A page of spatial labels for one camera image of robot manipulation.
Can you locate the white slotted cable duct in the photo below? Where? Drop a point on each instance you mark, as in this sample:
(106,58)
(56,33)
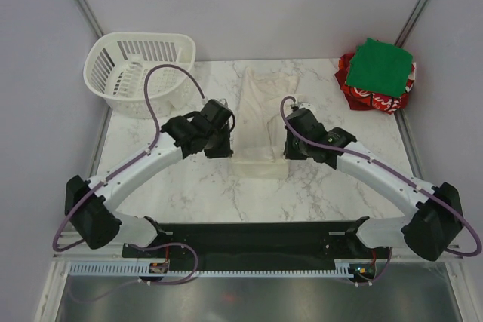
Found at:
(149,270)

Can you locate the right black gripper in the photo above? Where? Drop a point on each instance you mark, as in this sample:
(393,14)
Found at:
(289,151)

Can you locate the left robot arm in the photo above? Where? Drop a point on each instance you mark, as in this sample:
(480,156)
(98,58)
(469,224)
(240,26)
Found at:
(92,205)

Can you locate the cream white t shirt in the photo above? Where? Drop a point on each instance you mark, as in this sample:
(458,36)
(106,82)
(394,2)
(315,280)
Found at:
(259,136)

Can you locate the white plastic laundry basket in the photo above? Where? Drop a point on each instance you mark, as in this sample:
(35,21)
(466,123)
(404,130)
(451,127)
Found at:
(119,62)

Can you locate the folded red printed t shirt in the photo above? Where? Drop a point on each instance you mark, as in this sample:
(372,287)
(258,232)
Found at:
(363,100)

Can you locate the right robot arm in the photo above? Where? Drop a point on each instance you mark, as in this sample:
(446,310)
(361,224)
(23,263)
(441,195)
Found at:
(428,224)

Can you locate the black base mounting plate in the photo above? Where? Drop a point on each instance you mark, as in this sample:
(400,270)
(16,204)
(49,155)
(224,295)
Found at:
(256,246)

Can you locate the folded green t shirt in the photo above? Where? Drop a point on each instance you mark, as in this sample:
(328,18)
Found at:
(380,68)

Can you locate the left aluminium table rail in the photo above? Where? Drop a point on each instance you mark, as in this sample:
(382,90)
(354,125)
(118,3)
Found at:
(99,143)

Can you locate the right aluminium frame post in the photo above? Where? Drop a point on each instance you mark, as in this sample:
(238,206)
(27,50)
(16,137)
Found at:
(411,22)

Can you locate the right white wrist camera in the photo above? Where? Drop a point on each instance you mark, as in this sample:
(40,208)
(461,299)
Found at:
(302,104)

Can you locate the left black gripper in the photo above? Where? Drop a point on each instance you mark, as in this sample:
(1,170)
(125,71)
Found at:
(225,151)

